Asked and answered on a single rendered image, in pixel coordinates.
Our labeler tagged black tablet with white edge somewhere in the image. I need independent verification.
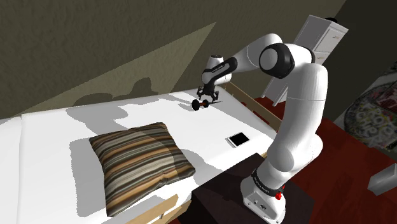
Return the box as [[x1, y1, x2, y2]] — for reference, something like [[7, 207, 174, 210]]
[[225, 132, 251, 148]]

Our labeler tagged brown striped pillow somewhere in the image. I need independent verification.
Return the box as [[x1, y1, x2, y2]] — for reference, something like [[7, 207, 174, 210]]
[[88, 122, 196, 218]]

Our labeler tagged dark robot stand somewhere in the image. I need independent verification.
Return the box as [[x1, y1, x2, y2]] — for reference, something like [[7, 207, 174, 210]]
[[178, 152, 316, 224]]

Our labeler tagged white cabinet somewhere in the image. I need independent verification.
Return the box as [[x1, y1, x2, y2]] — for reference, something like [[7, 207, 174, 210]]
[[261, 14, 349, 108]]

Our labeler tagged patterned round rug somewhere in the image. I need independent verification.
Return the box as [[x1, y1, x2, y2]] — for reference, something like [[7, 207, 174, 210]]
[[333, 60, 397, 153]]

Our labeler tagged grey box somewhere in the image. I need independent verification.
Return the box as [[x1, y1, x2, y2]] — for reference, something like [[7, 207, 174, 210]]
[[367, 163, 397, 197]]

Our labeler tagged black dumbbell with red handle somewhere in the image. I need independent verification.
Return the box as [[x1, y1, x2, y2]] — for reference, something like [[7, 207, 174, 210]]
[[191, 98, 210, 111]]

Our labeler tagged white bed with wooden frame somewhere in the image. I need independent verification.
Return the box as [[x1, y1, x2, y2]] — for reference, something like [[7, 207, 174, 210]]
[[0, 81, 283, 224]]

